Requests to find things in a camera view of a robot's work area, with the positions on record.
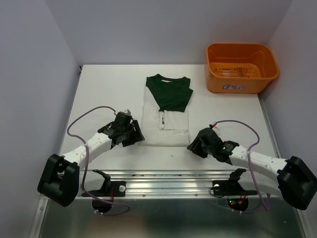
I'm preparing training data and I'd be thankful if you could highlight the white and green t-shirt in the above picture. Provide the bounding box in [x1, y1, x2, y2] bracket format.
[140, 74, 193, 147]

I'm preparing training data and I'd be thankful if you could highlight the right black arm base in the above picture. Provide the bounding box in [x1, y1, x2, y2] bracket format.
[209, 168, 258, 198]

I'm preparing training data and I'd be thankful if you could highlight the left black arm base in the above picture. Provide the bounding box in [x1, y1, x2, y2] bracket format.
[84, 170, 126, 198]

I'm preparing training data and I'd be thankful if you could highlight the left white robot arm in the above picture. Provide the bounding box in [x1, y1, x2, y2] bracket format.
[37, 119, 144, 207]

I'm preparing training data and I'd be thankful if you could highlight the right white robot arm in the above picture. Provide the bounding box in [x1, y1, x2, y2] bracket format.
[187, 128, 317, 210]

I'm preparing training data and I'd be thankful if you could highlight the orange plastic basket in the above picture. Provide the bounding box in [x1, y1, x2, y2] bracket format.
[205, 43, 279, 94]

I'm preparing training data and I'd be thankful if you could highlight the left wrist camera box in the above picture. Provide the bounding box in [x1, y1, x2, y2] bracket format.
[114, 109, 132, 127]

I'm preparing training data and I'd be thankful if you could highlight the aluminium mounting rail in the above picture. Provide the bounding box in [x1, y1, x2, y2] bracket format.
[84, 170, 282, 199]

